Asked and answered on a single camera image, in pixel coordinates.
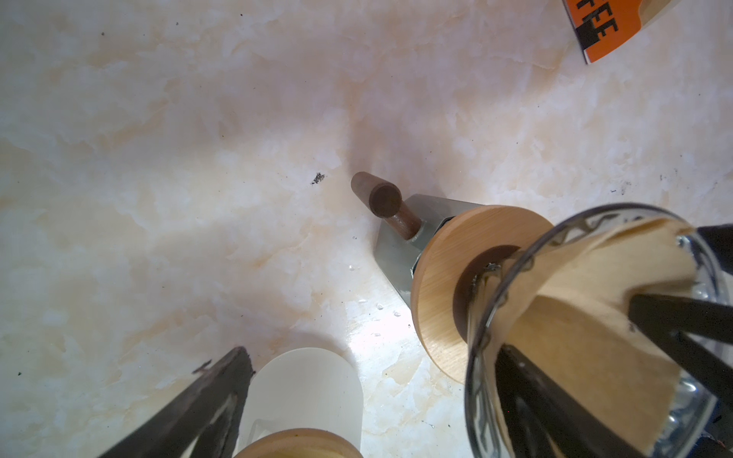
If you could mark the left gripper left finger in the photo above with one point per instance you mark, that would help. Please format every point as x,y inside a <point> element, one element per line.
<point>205,418</point>

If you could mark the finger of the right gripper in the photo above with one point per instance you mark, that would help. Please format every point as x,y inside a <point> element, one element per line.
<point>672,323</point>
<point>720,240</point>

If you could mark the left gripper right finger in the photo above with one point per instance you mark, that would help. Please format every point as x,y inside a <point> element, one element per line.
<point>542,420</point>

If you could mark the grey glass dripper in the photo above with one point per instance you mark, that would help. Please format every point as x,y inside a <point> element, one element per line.
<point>684,431</point>

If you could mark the grey glass measuring cup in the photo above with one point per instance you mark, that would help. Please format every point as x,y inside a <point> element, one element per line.
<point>407,226</point>

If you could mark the orange coffee filter pack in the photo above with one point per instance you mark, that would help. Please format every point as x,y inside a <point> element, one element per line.
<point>602,26</point>

